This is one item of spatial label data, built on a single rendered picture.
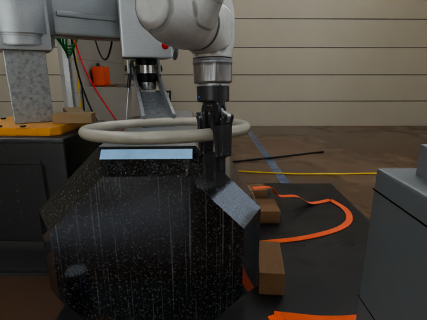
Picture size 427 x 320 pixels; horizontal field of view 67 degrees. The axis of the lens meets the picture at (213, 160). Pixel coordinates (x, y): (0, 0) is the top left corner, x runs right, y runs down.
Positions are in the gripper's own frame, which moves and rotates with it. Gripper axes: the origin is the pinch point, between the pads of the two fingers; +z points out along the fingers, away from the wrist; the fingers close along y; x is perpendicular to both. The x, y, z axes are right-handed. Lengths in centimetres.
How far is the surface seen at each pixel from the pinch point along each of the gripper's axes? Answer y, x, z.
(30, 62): 131, 29, -37
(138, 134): 4.4, 16.9, -9.8
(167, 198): 28.3, 0.8, 14.5
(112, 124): 41.5, 13.2, -9.4
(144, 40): 74, -11, -42
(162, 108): 58, -12, -13
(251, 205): 20.5, -27.7, 20.3
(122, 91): 345, -80, -27
